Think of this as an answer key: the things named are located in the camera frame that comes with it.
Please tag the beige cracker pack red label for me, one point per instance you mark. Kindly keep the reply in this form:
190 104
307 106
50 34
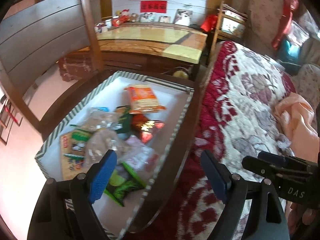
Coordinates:
72 149

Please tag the wooden side shelf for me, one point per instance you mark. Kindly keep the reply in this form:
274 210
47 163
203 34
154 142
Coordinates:
230 25

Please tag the red paper banner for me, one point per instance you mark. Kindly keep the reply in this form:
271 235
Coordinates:
157 6

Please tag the person's right hand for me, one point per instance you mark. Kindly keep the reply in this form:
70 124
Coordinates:
299 213

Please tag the clear bag of nuts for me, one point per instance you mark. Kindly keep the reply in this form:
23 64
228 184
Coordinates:
96 120
100 143

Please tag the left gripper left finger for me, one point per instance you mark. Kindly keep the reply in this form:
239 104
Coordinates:
99 175

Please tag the floral red cream blanket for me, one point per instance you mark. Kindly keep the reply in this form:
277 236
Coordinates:
235 121

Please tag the santa figurine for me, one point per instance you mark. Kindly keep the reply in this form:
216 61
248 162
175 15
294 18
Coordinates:
124 16

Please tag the lime green snack packet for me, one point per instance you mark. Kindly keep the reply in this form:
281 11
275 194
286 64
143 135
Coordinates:
123 181

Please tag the framed photo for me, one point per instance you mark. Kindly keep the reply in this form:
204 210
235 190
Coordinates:
183 17

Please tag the orange cracker packet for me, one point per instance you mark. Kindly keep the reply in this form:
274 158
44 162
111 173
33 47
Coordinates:
143 99

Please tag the wooden chair frame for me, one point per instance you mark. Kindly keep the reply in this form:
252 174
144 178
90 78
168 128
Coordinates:
33 40

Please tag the white snack packet black text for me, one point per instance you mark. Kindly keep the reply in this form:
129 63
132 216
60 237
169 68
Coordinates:
141 157

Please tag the red foil snack packet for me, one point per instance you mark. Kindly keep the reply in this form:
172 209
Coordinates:
145 128

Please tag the peach orange blanket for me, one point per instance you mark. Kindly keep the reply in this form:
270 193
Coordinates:
295 116

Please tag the blue wrapped candy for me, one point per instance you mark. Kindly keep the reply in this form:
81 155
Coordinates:
103 109

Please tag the dark green cracker packet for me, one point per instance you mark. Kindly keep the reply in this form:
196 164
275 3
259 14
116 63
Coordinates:
124 120

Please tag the wooden table yellow top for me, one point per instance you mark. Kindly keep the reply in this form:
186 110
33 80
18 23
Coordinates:
162 48

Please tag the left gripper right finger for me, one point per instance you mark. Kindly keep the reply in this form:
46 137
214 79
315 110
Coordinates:
218 175

